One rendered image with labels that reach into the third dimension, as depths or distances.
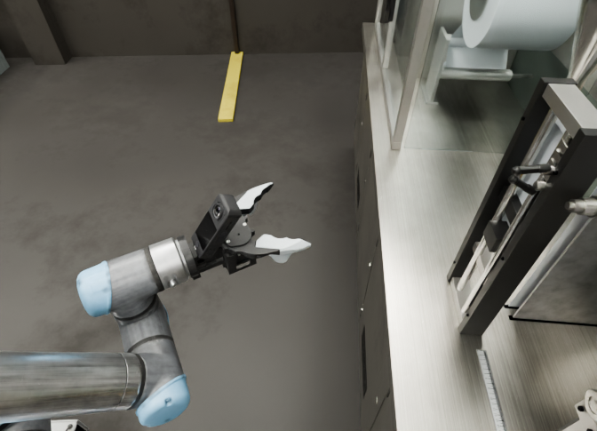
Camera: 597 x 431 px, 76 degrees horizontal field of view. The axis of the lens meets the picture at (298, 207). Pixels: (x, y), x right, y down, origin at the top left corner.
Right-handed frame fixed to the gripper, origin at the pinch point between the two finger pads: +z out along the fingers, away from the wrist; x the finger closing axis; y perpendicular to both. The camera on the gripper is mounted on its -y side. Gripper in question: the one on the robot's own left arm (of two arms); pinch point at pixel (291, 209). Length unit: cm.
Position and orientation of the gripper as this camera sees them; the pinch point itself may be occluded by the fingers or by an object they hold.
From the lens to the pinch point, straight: 67.9
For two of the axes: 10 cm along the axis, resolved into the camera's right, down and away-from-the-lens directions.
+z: 8.8, -3.3, 3.3
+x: 4.7, 7.1, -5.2
